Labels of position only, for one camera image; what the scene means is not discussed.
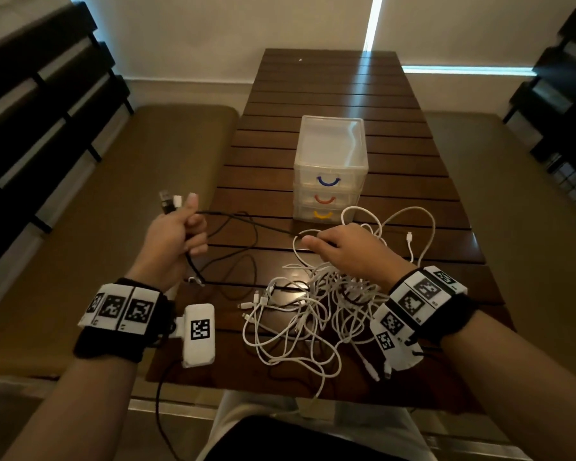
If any person's black garment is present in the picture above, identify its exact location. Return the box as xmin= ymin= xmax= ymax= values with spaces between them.
xmin=206 ymin=415 xmax=404 ymax=461

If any black USB cable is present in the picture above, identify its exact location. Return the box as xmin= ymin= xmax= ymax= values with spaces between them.
xmin=159 ymin=189 xmax=339 ymax=303

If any person's right hand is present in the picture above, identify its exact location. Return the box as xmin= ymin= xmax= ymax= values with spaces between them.
xmin=300 ymin=223 xmax=416 ymax=293

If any clear plastic three-drawer organiser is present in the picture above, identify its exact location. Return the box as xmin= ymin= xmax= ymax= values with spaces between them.
xmin=292 ymin=115 xmax=369 ymax=224

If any thin black camera cable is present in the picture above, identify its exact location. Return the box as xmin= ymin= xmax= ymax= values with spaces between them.
xmin=154 ymin=359 xmax=183 ymax=461

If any brown bench cushion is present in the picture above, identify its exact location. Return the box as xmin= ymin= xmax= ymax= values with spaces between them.
xmin=0 ymin=104 xmax=240 ymax=380
xmin=424 ymin=111 xmax=576 ymax=385

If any person's left forearm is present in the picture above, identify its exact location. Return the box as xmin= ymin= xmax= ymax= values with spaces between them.
xmin=2 ymin=352 xmax=140 ymax=461

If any clear drawer yellow handle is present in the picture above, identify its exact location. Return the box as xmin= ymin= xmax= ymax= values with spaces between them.
xmin=292 ymin=202 xmax=354 ymax=224

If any clear drawer blue handle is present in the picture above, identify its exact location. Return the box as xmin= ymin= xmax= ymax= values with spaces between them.
xmin=294 ymin=163 xmax=368 ymax=191

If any clear drawer red handle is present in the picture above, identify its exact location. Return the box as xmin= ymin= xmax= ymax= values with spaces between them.
xmin=293 ymin=186 xmax=364 ymax=211

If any person's left hand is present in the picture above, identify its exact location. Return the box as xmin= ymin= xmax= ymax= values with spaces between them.
xmin=126 ymin=192 xmax=210 ymax=293

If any tangle of white cables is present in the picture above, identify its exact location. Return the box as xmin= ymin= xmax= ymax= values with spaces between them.
xmin=237 ymin=205 xmax=438 ymax=399

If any black marker wristband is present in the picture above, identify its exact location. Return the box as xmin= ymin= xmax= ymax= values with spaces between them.
xmin=73 ymin=278 xmax=173 ymax=364
xmin=370 ymin=265 xmax=479 ymax=349

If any wall light strip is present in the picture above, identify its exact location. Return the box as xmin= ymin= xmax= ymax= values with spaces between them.
xmin=363 ymin=0 xmax=385 ymax=53
xmin=402 ymin=65 xmax=538 ymax=76

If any person's right forearm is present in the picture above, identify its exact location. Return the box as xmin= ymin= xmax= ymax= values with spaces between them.
xmin=441 ymin=309 xmax=576 ymax=461

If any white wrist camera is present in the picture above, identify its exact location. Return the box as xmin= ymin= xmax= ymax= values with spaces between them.
xmin=370 ymin=326 xmax=424 ymax=373
xmin=170 ymin=303 xmax=216 ymax=369

